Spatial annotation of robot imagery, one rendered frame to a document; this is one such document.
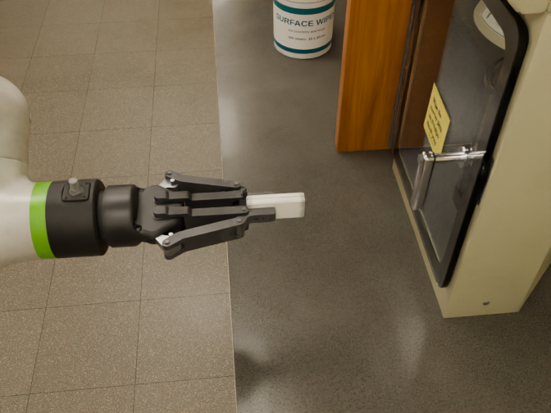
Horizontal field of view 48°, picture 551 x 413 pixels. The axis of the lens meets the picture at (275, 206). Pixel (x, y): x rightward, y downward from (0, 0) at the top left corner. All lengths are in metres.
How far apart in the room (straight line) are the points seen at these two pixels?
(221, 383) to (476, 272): 1.19
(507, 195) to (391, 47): 0.37
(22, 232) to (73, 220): 0.06
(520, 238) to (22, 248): 0.59
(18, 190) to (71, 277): 1.49
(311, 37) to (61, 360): 1.24
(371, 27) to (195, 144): 1.71
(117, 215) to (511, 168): 0.44
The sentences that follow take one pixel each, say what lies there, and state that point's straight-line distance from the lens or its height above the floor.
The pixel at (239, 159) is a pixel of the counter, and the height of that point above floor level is 0.94.
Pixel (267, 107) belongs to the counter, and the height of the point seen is 0.94.
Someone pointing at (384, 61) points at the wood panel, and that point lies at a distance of 1.04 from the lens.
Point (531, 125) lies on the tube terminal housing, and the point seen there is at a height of 1.28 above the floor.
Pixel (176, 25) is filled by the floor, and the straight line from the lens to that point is 3.45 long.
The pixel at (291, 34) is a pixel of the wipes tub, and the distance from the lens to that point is 1.36.
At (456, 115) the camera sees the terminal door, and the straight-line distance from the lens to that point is 0.78.
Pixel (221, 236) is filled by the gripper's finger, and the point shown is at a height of 1.14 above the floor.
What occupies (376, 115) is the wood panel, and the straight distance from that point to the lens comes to 1.11.
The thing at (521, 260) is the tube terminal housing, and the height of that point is 1.06.
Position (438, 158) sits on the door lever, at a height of 1.20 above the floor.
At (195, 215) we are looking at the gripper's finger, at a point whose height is 1.15.
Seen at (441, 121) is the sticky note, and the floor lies 1.19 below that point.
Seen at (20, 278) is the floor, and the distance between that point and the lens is 2.30.
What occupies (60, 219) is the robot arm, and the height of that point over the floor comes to 1.18.
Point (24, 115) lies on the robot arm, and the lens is 0.81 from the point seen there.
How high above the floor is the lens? 1.68
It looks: 46 degrees down
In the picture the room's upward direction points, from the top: straight up
